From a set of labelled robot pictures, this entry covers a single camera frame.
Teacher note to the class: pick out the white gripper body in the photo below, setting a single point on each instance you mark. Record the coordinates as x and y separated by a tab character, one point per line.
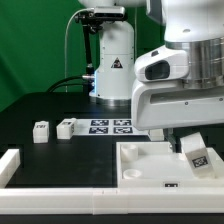
178	87

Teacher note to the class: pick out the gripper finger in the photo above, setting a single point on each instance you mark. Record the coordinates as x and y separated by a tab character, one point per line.
171	138

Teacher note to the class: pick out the white square tabletop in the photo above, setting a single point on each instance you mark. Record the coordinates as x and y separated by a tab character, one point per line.
154	164

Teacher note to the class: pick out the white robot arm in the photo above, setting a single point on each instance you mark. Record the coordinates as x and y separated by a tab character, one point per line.
174	23

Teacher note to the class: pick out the fiducial marker sheet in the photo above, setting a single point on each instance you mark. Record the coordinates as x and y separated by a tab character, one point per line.
102	127

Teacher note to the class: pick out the white U-shaped obstacle fence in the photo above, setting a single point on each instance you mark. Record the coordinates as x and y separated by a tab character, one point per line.
103	200

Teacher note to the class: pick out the green backdrop curtain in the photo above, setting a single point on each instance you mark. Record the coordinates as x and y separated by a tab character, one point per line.
38	46

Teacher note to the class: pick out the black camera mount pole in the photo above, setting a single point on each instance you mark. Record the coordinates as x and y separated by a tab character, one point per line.
89	66

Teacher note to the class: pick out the black camera on mount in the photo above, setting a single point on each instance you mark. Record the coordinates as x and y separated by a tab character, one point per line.
101	14

